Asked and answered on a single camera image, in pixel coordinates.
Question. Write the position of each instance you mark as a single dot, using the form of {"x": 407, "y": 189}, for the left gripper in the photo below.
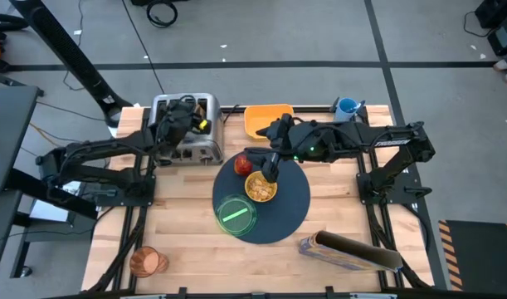
{"x": 176, "y": 124}

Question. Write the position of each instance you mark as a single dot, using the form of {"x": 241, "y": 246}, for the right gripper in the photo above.
{"x": 284, "y": 133}

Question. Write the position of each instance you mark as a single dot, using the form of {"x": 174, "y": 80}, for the red apple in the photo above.
{"x": 242, "y": 166}

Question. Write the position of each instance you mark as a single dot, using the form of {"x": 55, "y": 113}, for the green transparent lid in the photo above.
{"x": 226, "y": 226}

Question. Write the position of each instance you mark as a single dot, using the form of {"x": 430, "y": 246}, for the cereal box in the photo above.
{"x": 348, "y": 255}

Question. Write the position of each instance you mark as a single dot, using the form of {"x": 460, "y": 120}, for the orange plastic tumbler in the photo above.
{"x": 147, "y": 261}

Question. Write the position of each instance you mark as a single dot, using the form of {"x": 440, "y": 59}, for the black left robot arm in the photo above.
{"x": 103, "y": 149}

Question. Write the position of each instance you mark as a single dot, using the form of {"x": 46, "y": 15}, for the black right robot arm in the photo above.
{"x": 402, "y": 141}

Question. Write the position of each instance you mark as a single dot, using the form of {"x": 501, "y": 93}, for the silver four-slot toaster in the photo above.
{"x": 211, "y": 137}

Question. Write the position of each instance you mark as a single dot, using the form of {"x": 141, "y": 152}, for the blue patterned bowl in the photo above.
{"x": 259, "y": 191}

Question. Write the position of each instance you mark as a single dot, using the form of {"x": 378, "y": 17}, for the yellow plastic bin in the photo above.
{"x": 257, "y": 118}

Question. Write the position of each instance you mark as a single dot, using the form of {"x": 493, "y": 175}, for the dark round woven placemat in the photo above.
{"x": 286, "y": 207}

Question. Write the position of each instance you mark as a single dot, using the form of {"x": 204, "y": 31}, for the light wooden table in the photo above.
{"x": 315, "y": 109}

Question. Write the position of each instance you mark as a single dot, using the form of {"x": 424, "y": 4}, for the light blue cup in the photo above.
{"x": 344, "y": 114}

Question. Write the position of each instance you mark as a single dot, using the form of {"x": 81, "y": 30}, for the black perforated stand column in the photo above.
{"x": 70, "y": 54}

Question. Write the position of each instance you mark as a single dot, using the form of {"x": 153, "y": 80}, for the white paper booklet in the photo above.
{"x": 50, "y": 212}

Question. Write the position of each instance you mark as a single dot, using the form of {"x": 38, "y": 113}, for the black desk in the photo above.
{"x": 8, "y": 133}

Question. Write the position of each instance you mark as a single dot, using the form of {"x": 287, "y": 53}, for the black hazard-striped floor mat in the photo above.
{"x": 481, "y": 257}

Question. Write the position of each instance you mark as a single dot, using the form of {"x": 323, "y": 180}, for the black equipment case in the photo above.
{"x": 504, "y": 41}
{"x": 498, "y": 12}

